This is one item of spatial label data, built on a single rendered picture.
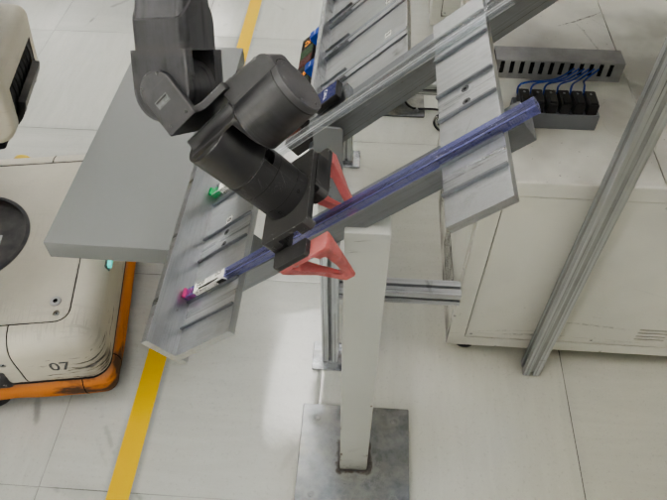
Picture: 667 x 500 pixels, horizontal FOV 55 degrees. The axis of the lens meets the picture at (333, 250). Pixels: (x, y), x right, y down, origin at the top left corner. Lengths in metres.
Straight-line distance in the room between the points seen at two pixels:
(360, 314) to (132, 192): 0.49
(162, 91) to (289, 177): 0.14
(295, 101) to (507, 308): 1.02
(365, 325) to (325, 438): 0.60
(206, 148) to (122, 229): 0.57
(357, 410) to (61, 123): 1.60
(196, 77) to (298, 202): 0.15
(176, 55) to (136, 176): 0.66
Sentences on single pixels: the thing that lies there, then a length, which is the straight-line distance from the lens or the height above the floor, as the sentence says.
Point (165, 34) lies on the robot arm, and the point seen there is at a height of 1.11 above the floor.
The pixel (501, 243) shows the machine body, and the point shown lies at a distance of 1.32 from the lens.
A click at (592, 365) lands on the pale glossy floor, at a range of 1.76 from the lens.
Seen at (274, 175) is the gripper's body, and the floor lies 1.00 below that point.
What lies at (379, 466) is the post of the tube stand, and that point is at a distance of 1.52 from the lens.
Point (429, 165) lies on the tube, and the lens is 0.65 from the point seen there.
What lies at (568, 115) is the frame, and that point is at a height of 0.65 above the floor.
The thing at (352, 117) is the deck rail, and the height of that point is 0.75.
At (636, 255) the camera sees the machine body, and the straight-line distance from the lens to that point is 1.42.
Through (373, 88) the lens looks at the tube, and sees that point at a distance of 0.83.
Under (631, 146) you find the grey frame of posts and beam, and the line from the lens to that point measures 1.13.
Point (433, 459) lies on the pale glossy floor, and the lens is 1.55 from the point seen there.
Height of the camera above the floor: 1.42
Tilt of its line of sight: 50 degrees down
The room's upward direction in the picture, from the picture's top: straight up
